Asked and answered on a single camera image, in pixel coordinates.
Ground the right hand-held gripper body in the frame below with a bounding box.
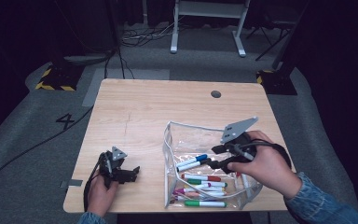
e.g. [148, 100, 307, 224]
[220, 116, 259, 163]

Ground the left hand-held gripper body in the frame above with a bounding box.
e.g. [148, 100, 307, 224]
[99, 147, 129, 189]

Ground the black marker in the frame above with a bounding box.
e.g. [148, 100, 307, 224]
[176, 157, 213, 173]

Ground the dark green marker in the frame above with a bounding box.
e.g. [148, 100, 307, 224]
[186, 178, 228, 189]

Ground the clear plastic bag white trim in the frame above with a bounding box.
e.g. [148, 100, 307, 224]
[162, 120, 265, 210]

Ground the peach marker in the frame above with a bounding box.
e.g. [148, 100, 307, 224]
[183, 191, 227, 199]

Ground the magenta marker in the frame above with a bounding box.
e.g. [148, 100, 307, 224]
[172, 187, 213, 195]

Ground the person's left hand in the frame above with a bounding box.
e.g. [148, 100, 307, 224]
[88, 176, 120, 218]

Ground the person's right hand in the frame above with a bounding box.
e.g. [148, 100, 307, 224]
[236, 130, 302, 200]

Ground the grey tape piece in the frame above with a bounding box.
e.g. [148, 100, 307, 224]
[59, 178, 84, 189]

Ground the yellow black striped stand base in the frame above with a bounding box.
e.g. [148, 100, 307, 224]
[255, 68, 298, 96]
[34, 63, 86, 92]

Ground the black folding stand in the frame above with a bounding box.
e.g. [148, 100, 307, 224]
[245, 22, 295, 62]

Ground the left hand-held gripper black cable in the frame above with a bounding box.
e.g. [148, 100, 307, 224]
[82, 152, 109, 213]

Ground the long black floor cable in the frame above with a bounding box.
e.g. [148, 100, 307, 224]
[0, 105, 95, 192]

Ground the thin black cable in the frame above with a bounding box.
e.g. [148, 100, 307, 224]
[116, 46, 136, 80]

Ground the thick black cable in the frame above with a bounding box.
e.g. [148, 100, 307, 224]
[103, 46, 119, 79]

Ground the dark stand post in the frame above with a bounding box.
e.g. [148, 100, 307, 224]
[271, 0, 311, 71]

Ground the grey base plate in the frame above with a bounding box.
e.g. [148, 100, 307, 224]
[63, 53, 115, 65]

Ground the bundle of floor cables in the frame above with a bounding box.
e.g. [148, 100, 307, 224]
[120, 21, 181, 49]

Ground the white desk frame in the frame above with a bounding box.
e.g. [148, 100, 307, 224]
[170, 0, 252, 58]

